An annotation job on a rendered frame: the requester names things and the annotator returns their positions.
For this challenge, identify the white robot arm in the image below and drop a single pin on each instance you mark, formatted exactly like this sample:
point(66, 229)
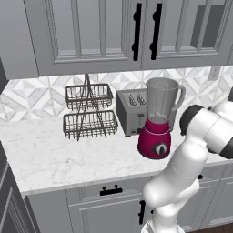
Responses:
point(185, 170)

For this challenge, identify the red blender with clear jar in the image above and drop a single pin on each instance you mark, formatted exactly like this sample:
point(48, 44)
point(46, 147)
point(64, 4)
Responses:
point(154, 142)

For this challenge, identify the silver toaster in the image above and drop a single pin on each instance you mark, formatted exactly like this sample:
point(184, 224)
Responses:
point(130, 118)

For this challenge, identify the grey drawer front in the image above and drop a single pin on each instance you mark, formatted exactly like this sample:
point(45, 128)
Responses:
point(85, 191)
point(217, 173)

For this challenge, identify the grey base cupboard door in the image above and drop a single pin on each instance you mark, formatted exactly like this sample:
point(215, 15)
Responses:
point(224, 203)
point(200, 206)
point(106, 217)

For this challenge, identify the dark grey cabinet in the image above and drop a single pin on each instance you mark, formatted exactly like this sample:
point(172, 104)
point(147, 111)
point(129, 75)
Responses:
point(9, 200)

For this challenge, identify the grey wall cupboard door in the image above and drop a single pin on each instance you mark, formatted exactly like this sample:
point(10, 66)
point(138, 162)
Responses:
point(182, 30)
point(91, 30)

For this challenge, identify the white wall socket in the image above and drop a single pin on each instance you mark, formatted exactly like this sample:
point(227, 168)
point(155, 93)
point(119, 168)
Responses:
point(214, 73)

